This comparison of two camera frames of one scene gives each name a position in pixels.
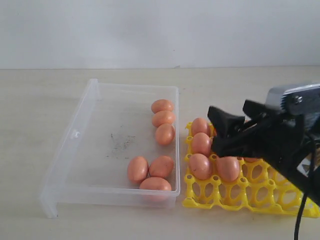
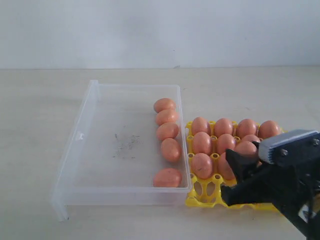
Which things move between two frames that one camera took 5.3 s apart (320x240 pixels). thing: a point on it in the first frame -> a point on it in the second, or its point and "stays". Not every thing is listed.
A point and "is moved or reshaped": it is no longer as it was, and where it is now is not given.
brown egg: x=161 y=166 -> x=170 y=149
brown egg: x=201 y=144 stays
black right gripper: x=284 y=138 -> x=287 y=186
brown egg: x=200 y=166 stays
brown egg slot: x=199 y=125 stays
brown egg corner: x=155 y=183 -> x=167 y=177
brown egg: x=137 y=169 is moved or reshaped
